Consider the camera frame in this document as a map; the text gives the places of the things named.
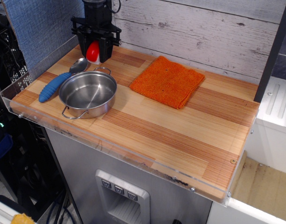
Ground silver metal pot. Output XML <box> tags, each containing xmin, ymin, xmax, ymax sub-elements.
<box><xmin>58</xmin><ymin>67</ymin><xmax>118</xmax><ymax>119</ymax></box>

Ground blue fabric panel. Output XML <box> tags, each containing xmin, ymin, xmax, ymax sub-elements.
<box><xmin>2</xmin><ymin>0</ymin><xmax>84</xmax><ymax>80</ymax></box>

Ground blue handled metal spoon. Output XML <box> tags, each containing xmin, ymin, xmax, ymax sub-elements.
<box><xmin>39</xmin><ymin>58</ymin><xmax>88</xmax><ymax>103</ymax></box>

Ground orange knitted cloth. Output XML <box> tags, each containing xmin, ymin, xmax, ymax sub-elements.
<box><xmin>129</xmin><ymin>56</ymin><xmax>205</xmax><ymax>109</ymax></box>

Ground clear acrylic table guard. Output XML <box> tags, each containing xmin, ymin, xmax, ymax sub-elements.
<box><xmin>0</xmin><ymin>47</ymin><xmax>259</xmax><ymax>205</ymax></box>

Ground red and white toy sushi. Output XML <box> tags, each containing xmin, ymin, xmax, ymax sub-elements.
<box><xmin>86</xmin><ymin>41</ymin><xmax>100</xmax><ymax>65</ymax></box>

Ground silver toy fridge cabinet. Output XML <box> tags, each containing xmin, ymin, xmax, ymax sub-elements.
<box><xmin>47</xmin><ymin>130</ymin><xmax>212</xmax><ymax>224</ymax></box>

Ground black plastic crates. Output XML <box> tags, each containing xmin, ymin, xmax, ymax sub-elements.
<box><xmin>0</xmin><ymin>13</ymin><xmax>32</xmax><ymax>92</ymax></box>

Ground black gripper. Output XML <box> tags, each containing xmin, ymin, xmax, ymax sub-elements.
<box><xmin>71</xmin><ymin>0</ymin><xmax>122</xmax><ymax>63</ymax></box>

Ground black vertical post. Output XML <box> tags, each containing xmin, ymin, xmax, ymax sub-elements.
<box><xmin>254</xmin><ymin>6</ymin><xmax>286</xmax><ymax>103</ymax></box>

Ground white toy sink unit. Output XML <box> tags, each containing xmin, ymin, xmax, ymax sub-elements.
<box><xmin>208</xmin><ymin>77</ymin><xmax>286</xmax><ymax>224</ymax></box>

